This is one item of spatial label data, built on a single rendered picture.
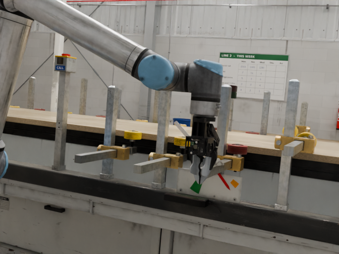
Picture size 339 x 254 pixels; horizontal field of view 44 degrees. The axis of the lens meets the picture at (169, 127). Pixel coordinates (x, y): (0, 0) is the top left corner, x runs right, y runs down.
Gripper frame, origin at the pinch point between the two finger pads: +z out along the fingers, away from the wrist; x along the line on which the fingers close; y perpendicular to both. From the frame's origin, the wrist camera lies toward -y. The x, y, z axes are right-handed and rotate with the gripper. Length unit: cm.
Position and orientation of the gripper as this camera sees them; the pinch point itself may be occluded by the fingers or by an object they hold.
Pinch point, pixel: (201, 179)
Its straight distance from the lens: 133.9
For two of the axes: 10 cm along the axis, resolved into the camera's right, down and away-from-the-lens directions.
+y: -4.0, 0.3, -9.2
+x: 9.1, 1.0, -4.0
